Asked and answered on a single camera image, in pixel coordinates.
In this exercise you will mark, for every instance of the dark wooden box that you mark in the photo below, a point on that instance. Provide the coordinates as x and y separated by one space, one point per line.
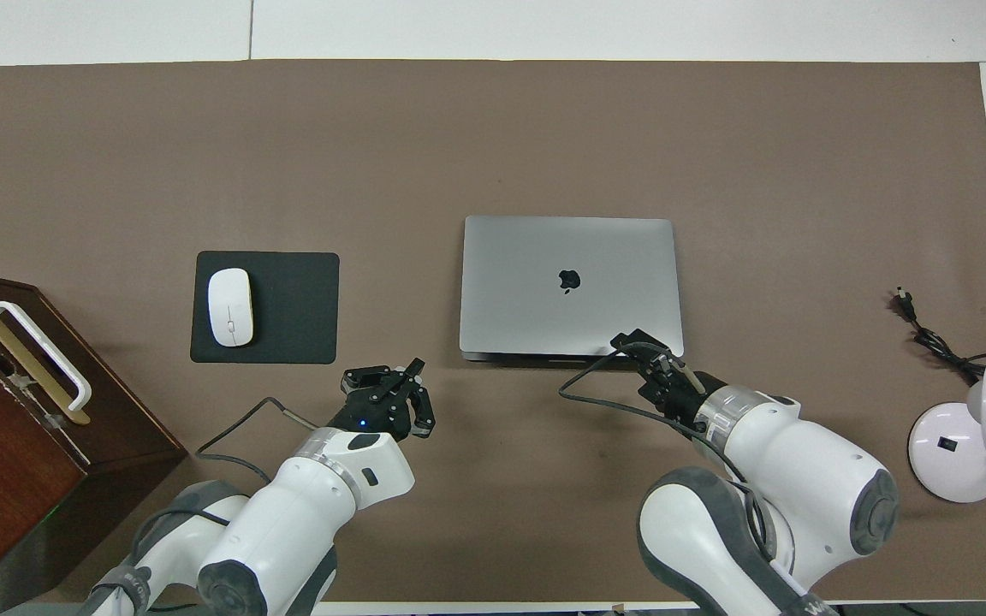
5 479

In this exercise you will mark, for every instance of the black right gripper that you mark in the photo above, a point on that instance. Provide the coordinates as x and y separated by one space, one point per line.
673 389

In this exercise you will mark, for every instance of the brown table mat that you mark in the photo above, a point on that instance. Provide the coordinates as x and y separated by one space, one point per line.
459 111

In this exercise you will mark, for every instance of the black mouse pad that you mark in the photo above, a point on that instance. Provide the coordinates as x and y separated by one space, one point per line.
296 308

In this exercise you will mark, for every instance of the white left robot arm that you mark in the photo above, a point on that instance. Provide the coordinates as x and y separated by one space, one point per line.
305 513

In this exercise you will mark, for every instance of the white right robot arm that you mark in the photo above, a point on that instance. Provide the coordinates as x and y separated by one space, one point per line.
801 479

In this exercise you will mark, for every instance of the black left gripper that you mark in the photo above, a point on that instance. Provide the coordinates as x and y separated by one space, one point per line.
373 411

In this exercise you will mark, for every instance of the silver apple laptop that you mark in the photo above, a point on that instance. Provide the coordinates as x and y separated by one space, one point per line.
570 291

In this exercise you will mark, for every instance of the white computer mouse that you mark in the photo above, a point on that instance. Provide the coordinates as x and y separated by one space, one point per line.
230 306

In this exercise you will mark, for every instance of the white desk lamp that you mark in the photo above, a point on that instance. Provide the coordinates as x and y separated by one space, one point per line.
947 453

